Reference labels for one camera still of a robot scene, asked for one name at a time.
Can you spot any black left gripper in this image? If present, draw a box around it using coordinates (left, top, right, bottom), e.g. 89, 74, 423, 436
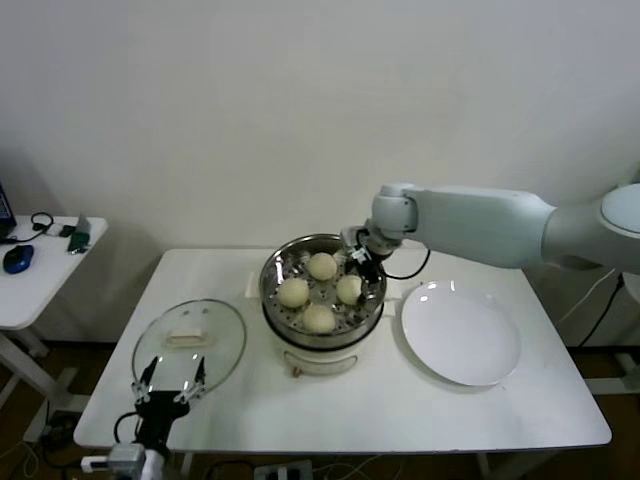
131, 354, 208, 445

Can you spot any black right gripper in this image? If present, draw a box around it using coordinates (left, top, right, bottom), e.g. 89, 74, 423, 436
349, 242, 385, 306

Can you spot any white steamed baozi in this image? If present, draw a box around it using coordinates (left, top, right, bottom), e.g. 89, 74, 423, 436
335, 274, 362, 305
302, 303, 336, 335
308, 252, 338, 280
277, 277, 311, 309

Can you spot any glass lid with cream handle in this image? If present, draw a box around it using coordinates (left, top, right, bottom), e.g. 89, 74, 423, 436
132, 298, 249, 396

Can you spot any stainless perforated steamer basket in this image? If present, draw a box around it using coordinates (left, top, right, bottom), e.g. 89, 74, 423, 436
244, 233, 402, 346

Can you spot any cream electric cooking pot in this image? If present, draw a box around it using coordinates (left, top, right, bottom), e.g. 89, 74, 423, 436
263, 294, 396, 379

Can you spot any white round plate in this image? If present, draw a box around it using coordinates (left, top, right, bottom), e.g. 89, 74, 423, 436
399, 280, 525, 387

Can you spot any grey floor power strip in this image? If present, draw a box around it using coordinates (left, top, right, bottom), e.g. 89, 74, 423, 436
254, 462, 314, 480

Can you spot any white side table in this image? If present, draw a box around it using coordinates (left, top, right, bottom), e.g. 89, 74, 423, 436
0, 214, 110, 406

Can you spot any green grey hand tool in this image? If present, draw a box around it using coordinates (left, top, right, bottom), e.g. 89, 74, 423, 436
67, 213, 95, 255

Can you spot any blue computer mouse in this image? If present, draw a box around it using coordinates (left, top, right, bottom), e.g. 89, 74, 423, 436
2, 243, 36, 274

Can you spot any dark laptop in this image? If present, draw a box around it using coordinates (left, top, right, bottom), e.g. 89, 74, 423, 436
0, 177, 19, 241

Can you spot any white desk with foot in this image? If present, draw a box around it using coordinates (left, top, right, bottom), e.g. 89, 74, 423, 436
584, 352, 634, 396

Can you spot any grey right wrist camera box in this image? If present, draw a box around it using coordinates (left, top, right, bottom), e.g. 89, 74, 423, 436
341, 227, 369, 249

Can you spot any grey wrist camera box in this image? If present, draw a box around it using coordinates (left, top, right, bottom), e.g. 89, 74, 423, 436
341, 227, 369, 249
108, 443, 146, 471

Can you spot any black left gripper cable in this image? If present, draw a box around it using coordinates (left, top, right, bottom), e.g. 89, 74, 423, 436
113, 412, 142, 444

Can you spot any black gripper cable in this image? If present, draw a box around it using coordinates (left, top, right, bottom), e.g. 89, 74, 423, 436
379, 247, 432, 281
113, 412, 142, 444

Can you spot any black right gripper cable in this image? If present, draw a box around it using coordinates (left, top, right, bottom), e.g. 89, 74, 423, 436
379, 247, 432, 281

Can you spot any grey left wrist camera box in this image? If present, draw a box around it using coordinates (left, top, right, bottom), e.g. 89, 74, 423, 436
108, 443, 146, 471

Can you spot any black floor cable bundle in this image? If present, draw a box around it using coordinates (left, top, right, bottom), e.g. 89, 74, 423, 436
42, 409, 79, 454

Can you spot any white floor cable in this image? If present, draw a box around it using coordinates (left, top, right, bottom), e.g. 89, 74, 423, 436
314, 452, 406, 480

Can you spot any black looped cable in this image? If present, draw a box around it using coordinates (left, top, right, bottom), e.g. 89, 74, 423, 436
0, 211, 57, 246

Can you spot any white hanging cable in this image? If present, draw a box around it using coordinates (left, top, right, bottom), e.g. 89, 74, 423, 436
557, 269, 619, 326

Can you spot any black hanging cable with plug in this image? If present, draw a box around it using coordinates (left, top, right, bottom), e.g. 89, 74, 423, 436
577, 272, 627, 349

